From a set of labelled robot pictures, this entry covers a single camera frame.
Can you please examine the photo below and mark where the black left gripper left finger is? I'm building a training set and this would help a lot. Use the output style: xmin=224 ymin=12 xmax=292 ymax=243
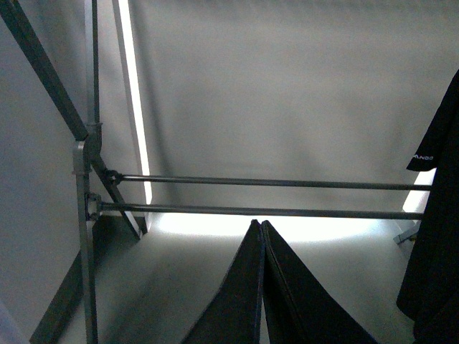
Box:
xmin=182 ymin=220 xmax=265 ymax=343

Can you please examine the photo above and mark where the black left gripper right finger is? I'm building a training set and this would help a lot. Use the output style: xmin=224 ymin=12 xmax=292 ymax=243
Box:
xmin=261 ymin=221 xmax=376 ymax=343

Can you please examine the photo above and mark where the black t-shirt hanging right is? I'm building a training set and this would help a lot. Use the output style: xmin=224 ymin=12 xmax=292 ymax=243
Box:
xmin=397 ymin=76 xmax=458 ymax=343

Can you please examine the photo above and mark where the grey rack crossbar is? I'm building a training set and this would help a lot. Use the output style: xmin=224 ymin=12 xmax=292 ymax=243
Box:
xmin=99 ymin=202 xmax=424 ymax=220
xmin=110 ymin=173 xmax=432 ymax=191

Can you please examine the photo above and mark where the grey rack side leg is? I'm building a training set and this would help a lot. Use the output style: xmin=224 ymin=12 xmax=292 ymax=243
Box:
xmin=0 ymin=0 xmax=148 ymax=344

